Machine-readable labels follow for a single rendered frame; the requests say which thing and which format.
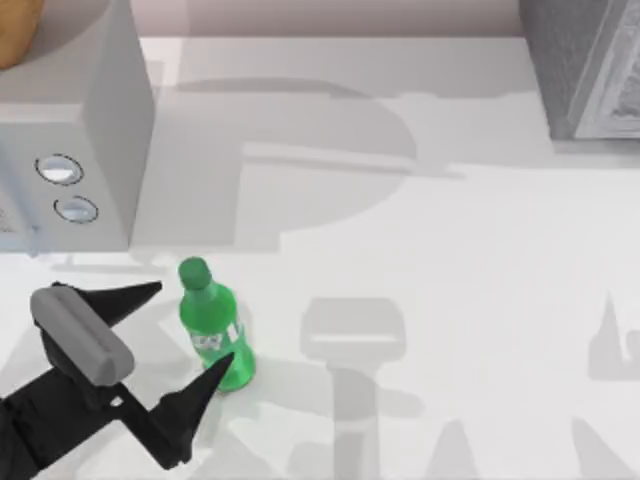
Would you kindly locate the green bottle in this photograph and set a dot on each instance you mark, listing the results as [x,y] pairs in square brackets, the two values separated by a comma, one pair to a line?
[215,325]

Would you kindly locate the small round microwave knob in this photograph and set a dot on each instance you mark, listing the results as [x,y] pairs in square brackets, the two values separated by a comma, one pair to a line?
[76,209]

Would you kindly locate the large round microwave knob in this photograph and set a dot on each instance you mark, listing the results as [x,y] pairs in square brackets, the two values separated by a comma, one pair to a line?
[59,169]

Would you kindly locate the pale microwave oven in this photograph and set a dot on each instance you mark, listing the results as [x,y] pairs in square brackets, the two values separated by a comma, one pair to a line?
[100,125]

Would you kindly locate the brown bread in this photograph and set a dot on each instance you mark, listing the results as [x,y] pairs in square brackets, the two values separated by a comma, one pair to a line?
[15,30]

